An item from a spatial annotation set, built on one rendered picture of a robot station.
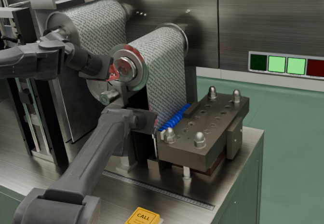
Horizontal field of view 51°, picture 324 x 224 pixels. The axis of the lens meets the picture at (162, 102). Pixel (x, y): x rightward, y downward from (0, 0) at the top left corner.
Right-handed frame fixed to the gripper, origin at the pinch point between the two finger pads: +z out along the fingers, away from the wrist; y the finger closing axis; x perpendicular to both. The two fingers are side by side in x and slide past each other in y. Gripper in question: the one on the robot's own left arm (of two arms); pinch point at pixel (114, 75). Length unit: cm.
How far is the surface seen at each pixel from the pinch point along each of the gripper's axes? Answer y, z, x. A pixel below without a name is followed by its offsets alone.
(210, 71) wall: -99, 277, 80
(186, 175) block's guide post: 17.8, 22.7, -24.5
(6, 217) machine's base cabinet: -50, 14, -56
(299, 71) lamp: 44, 35, 14
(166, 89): 7.4, 17.8, 1.2
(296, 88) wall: -4, 286, 71
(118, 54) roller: 0.2, -0.6, 6.4
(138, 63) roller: 6.7, 1.2, 4.3
